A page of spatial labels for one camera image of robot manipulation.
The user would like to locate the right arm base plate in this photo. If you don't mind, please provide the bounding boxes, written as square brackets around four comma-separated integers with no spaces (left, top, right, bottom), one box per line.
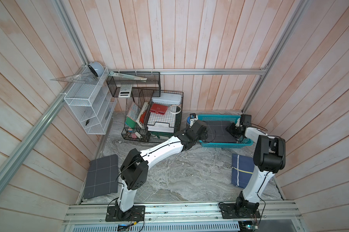
[218,202,261,219]

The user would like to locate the red wallet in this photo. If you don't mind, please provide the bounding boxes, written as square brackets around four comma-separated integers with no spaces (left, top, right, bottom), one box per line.
[150,103,168,115]

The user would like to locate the teal plastic basket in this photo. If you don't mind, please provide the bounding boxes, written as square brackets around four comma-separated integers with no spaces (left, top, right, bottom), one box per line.
[198,115,253,148]

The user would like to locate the small round grey clock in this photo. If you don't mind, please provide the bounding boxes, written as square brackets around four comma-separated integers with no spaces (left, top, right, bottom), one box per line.
[88,61,104,77]

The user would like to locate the green book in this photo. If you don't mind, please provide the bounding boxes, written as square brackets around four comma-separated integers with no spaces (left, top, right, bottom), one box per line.
[125,116,137,129]

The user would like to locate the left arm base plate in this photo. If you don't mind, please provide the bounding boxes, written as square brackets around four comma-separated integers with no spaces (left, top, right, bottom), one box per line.
[105,205,145,222]

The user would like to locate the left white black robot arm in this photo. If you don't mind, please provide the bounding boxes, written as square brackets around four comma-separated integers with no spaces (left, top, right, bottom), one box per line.
[116,120,208,213]

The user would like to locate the white calculator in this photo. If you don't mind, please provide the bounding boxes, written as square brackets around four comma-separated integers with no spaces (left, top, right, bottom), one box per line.
[118,84,132,98]

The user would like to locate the navy blue folded pillowcase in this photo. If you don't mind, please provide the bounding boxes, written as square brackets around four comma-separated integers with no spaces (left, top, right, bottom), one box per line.
[232,154,254,188]

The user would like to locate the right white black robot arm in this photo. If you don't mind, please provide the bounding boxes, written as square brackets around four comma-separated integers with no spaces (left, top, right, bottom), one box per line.
[227,114,286,218]

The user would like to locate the black wire hanging basket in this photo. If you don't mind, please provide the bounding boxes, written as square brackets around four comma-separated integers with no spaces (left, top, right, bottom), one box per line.
[106,71,162,98]

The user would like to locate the clear set square ruler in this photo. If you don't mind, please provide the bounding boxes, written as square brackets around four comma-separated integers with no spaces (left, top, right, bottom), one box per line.
[109,71,147,81]

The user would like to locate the black wire desk organizer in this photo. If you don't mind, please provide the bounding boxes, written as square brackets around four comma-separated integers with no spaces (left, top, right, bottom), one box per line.
[121,88,184,143]

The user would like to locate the white wire wall shelf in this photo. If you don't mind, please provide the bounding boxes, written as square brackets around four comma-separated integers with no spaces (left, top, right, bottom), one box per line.
[64,67,116,135]

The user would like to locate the white plastic box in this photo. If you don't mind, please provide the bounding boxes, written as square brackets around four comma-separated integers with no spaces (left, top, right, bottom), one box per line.
[152,92,182,105]

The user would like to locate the dark grey checked pillowcase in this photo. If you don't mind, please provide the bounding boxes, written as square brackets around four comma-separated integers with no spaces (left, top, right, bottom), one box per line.
[203,121,238,143]

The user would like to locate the aluminium front rail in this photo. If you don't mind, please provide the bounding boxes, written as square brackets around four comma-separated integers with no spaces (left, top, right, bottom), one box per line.
[63,201,303,225]

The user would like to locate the blue lidded pen jar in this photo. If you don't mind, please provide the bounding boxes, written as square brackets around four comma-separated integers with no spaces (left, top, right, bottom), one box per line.
[186,113,199,127]

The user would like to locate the clear triangle ruler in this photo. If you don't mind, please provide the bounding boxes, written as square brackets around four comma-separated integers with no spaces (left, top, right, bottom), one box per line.
[52,73,96,84]

